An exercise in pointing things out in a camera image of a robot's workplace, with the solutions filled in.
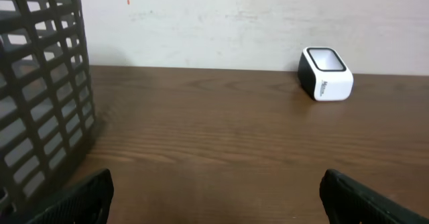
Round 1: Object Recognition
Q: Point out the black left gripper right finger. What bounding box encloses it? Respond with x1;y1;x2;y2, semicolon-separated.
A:
319;169;428;224

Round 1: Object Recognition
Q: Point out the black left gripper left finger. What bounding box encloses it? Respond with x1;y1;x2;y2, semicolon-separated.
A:
26;168;114;224

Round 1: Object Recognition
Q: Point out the white barcode scanner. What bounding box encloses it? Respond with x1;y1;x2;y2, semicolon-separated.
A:
298;47;354;101

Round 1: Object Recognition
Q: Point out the dark grey plastic basket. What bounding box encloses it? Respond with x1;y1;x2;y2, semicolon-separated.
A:
1;0;96;218

